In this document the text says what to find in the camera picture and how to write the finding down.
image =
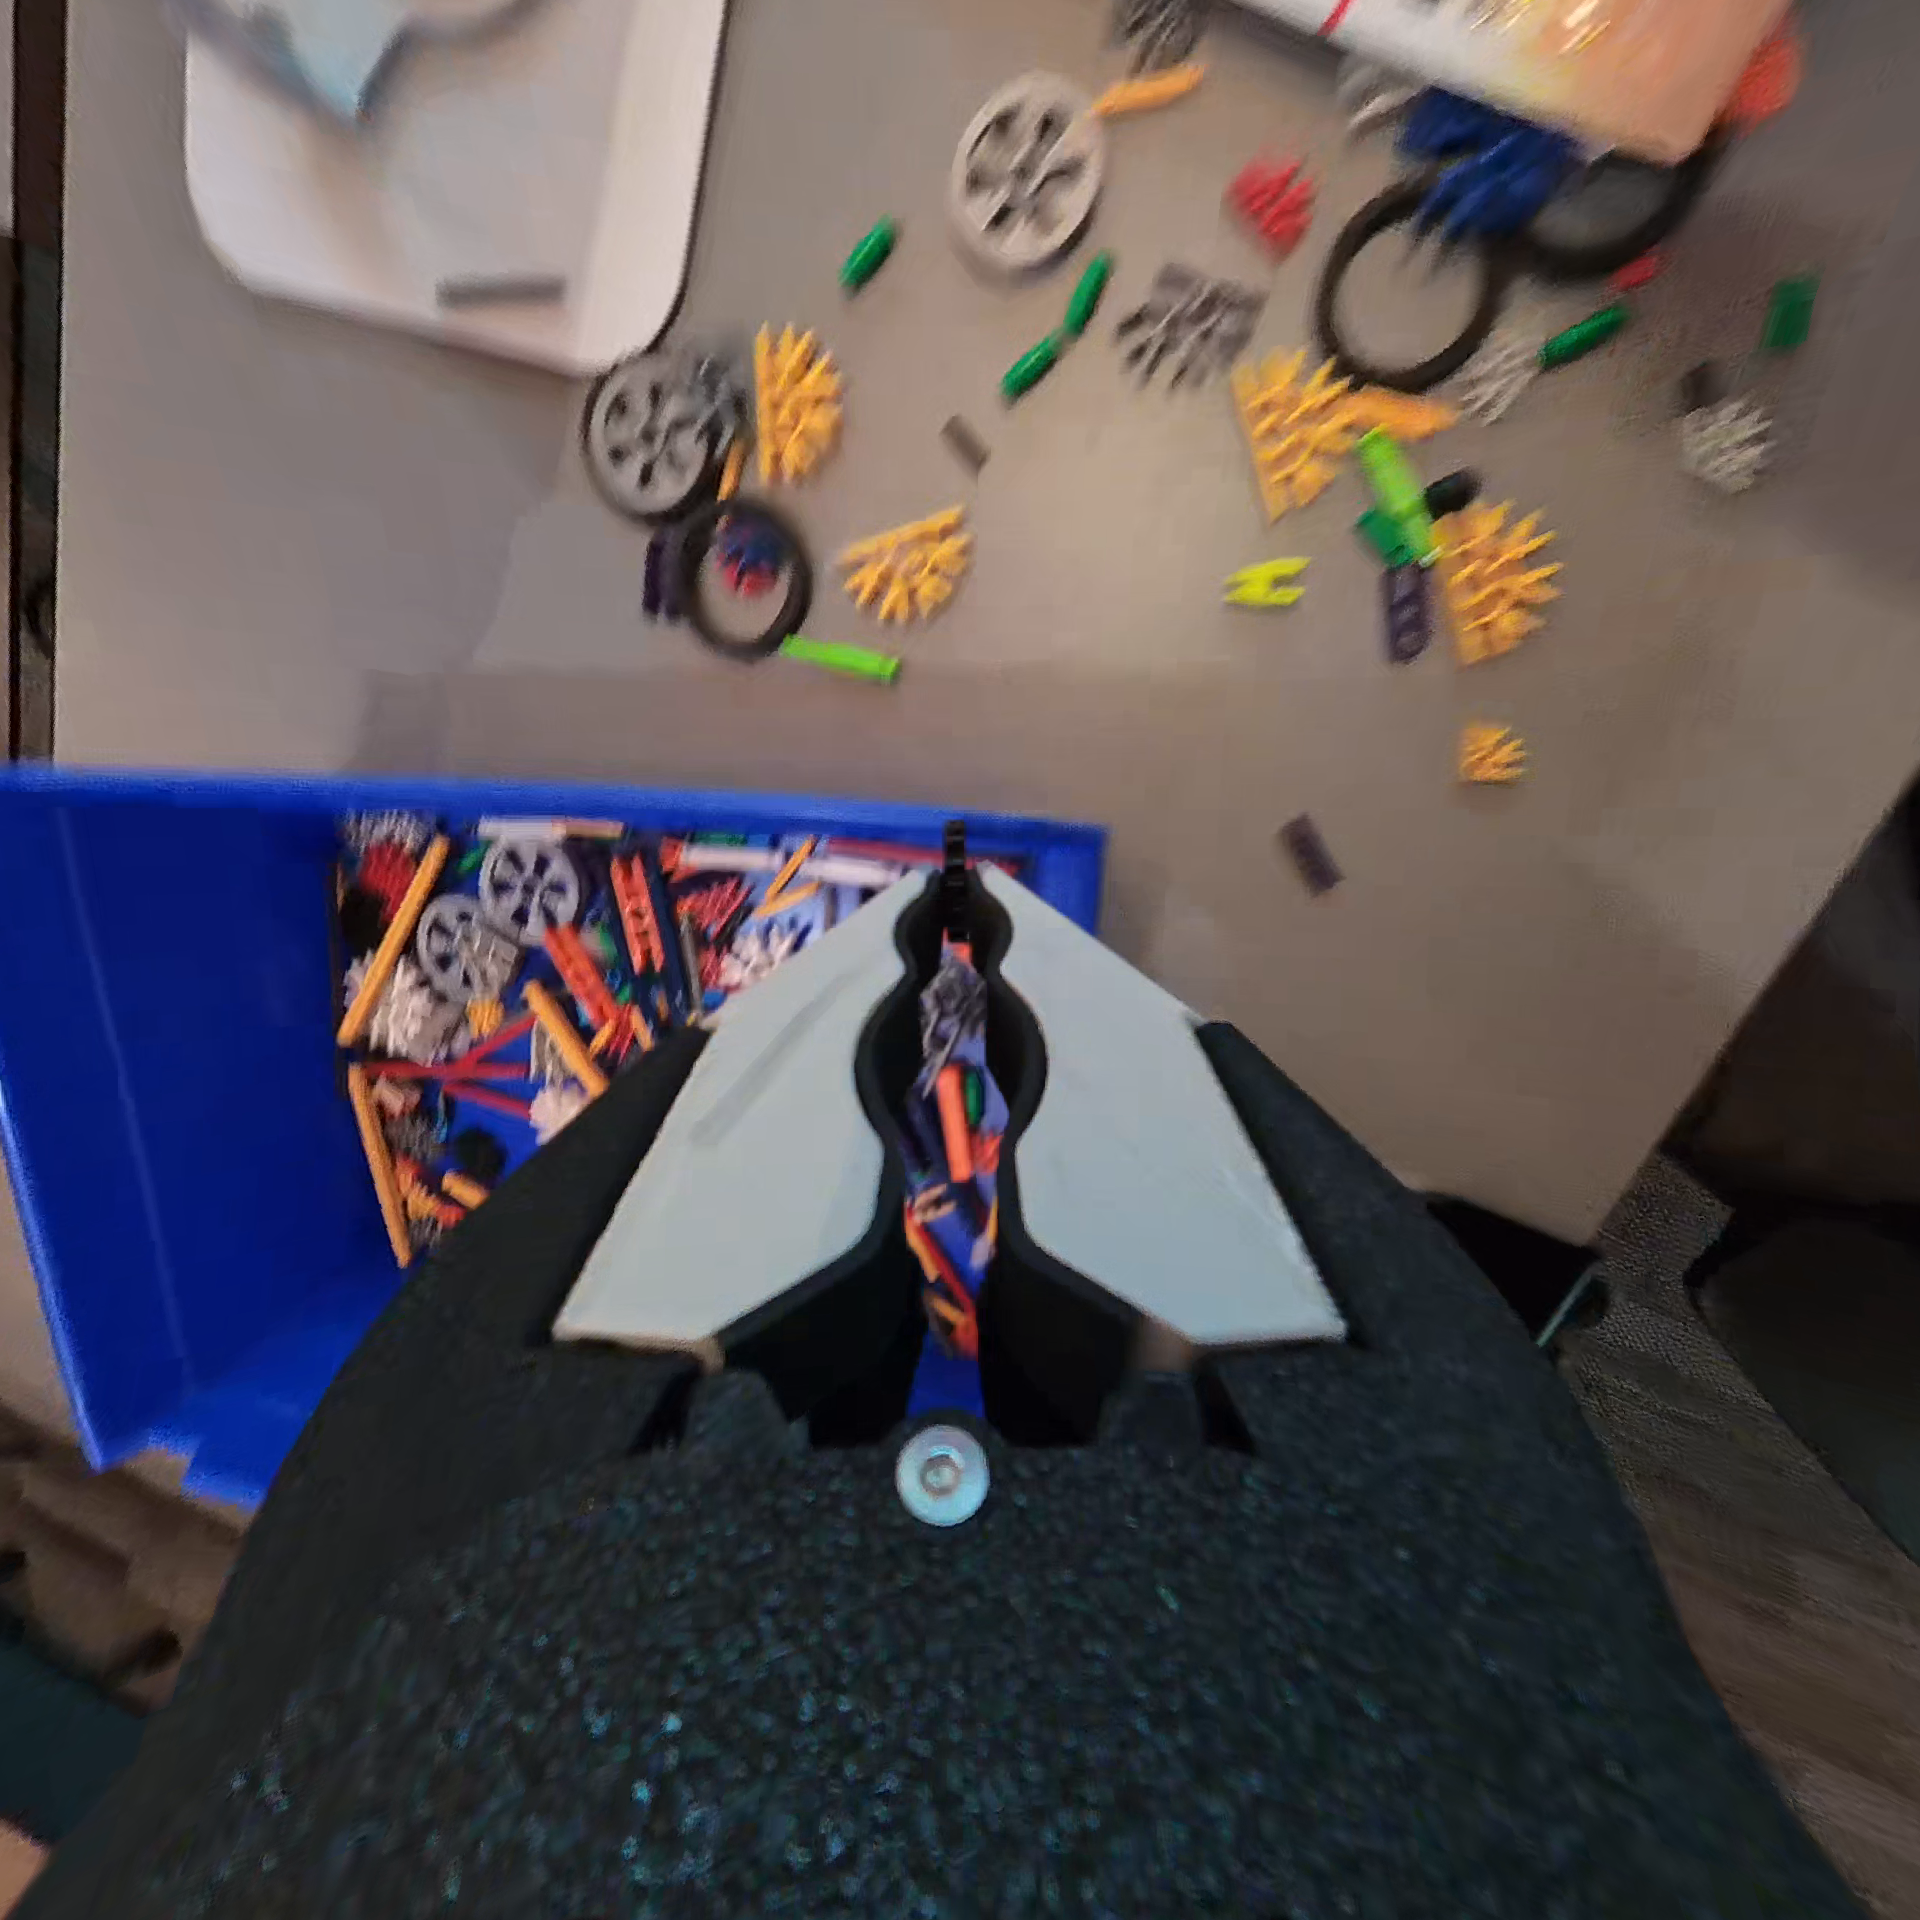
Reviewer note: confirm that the pale grey fan connector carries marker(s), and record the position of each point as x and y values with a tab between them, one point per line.
1500	374
1372	93

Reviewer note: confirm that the small yellow fan connector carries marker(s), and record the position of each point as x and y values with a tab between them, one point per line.
1492	753

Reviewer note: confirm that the white base board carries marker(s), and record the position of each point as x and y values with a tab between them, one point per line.
494	181

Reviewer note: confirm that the yellow-green toy clip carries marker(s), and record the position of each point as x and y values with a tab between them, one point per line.
1268	582

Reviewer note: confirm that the blue snowflake toy connector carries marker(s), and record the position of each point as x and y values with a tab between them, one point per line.
1485	172

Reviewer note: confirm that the dark grey snowflake connector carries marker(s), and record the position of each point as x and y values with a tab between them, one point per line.
1191	323
1155	23

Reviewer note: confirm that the short green toy rod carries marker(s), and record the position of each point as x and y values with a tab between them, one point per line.
867	253
1032	364
1086	293
1582	332

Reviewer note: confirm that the small red toy connector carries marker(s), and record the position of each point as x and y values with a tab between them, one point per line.
741	574
1273	200

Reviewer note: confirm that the small blue toy connector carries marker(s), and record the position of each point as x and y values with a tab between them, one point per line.
760	542

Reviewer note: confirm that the short yellow toy rod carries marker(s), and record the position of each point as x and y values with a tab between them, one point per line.
1402	412
1148	91

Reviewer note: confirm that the black toy connector piece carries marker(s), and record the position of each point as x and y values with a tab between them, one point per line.
954	878

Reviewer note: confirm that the grey fan connector with rod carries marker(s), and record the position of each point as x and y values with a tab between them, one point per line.
1724	439

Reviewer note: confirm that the dark grey short rod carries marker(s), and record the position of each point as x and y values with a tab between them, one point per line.
500	288

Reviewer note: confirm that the lime green toy rod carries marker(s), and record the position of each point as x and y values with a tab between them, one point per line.
840	657
1383	468

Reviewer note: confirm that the tiny black toy rod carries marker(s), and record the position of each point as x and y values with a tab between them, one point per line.
964	447

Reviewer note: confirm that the green toy clip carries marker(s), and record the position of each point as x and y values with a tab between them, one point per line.
1789	312

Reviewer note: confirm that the black toy tyre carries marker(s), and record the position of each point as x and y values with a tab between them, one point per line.
1620	249
705	631
1350	339

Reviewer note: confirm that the black office chair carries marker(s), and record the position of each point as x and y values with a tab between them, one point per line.
1800	1304

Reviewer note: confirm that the orange ladder toy piece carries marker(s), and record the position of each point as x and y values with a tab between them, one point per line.
1770	75

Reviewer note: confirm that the yellow snowflake toy connector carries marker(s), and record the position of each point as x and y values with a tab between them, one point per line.
1298	429
795	405
1492	578

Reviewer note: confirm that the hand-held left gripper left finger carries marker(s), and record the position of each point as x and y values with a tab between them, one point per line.
751	1155

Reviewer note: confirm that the pile of mixed toy pieces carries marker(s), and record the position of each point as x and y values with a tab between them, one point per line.
494	961

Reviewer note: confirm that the small red toy clip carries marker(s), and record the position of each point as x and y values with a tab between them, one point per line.
1634	271

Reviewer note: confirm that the green toy connector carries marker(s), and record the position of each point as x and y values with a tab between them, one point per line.
1399	537

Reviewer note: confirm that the blue plastic bin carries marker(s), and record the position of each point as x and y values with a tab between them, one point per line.
165	1050

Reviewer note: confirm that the grey spoked toy wheel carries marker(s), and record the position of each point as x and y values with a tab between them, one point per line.
1028	172
652	443

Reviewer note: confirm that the yellow half snowflake connector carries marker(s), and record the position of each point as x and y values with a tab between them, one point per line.
909	562

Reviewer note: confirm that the purple toy connector piece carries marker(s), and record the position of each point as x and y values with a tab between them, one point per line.
1308	854
660	578
1406	609

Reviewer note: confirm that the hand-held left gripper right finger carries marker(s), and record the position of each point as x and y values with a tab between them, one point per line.
1155	1170

